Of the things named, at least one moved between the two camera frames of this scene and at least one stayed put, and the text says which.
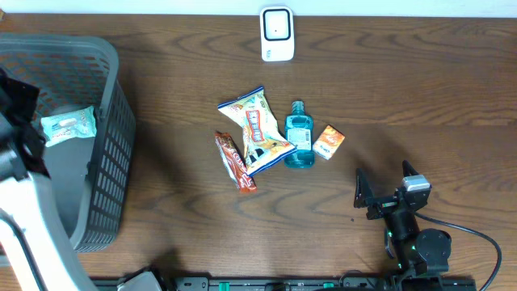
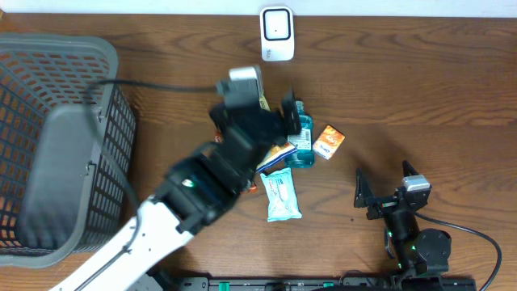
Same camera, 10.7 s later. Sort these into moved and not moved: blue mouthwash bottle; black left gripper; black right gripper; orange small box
Moved: black left gripper
Not moved: blue mouthwash bottle; orange small box; black right gripper
